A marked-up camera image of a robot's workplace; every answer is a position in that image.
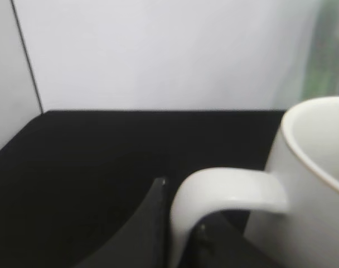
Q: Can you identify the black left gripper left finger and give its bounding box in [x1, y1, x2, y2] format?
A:
[76, 178, 167, 267]

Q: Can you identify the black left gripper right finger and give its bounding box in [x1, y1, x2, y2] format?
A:
[183, 210, 280, 268]

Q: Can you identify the green Sprite bottle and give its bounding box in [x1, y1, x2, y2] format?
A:
[301, 1, 339, 100]

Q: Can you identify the white ceramic mug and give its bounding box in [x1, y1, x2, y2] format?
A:
[168, 96, 339, 267]

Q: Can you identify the black tablecloth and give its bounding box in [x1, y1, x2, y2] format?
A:
[0, 111, 283, 267]

